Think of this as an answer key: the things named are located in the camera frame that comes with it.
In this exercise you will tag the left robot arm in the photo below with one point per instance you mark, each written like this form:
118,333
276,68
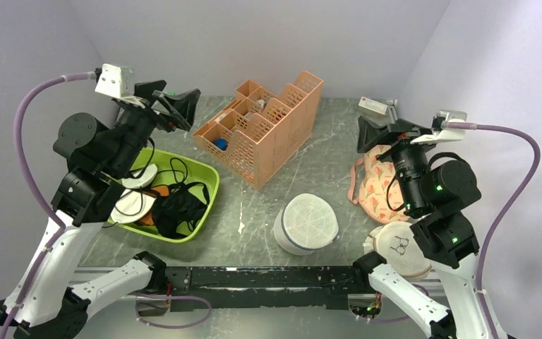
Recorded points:
45,304

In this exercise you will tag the blue ball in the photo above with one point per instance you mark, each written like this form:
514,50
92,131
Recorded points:
221,143

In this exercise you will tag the orange plastic organizer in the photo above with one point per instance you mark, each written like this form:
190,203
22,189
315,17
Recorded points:
263,129

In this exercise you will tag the black bra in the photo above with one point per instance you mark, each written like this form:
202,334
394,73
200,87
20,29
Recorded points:
174,205

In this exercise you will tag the orange garment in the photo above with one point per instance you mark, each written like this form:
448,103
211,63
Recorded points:
147,216

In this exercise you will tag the white mesh laundry bag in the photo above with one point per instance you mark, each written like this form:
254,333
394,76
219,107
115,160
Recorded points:
305,224

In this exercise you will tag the black mounting rail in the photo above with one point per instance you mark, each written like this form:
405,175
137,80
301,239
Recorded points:
269,287

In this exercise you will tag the floral pink bra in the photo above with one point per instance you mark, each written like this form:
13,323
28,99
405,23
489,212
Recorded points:
372,187

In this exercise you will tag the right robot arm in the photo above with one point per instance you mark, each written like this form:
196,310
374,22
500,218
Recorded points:
434,196

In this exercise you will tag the green plastic basin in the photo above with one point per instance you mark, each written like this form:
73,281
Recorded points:
173,168

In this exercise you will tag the small white red box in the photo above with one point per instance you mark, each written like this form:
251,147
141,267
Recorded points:
367,105

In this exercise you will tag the white bra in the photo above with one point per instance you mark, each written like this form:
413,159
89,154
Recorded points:
135,202

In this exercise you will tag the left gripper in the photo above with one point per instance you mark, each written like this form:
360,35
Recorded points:
182,107

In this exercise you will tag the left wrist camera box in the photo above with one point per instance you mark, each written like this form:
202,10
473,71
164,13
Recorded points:
115,81

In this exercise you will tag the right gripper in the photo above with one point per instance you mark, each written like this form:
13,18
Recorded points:
368,135

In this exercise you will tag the beige mesh laundry bag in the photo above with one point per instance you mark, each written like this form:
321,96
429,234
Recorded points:
395,242

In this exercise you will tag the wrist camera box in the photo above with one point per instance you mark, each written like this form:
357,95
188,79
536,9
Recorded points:
441,132
115,81

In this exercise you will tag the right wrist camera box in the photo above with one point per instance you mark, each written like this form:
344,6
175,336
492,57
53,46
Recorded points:
441,132

